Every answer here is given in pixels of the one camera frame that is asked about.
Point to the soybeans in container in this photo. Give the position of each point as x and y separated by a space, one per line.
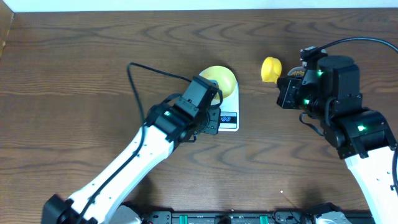
298 73

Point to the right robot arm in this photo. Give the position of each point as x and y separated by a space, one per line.
329 92

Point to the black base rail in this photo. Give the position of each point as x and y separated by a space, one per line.
324 213

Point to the white digital kitchen scale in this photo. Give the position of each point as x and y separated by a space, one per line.
230 113

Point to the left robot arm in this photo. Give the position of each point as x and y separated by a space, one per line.
178 119

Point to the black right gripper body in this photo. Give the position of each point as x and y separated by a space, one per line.
293 98

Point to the clear plastic container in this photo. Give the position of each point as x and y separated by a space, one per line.
294 69

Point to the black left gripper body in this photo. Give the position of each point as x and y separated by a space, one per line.
208 122

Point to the yellow measuring scoop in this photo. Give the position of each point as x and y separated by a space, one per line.
271 70

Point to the yellow bowl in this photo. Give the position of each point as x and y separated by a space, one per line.
224 77

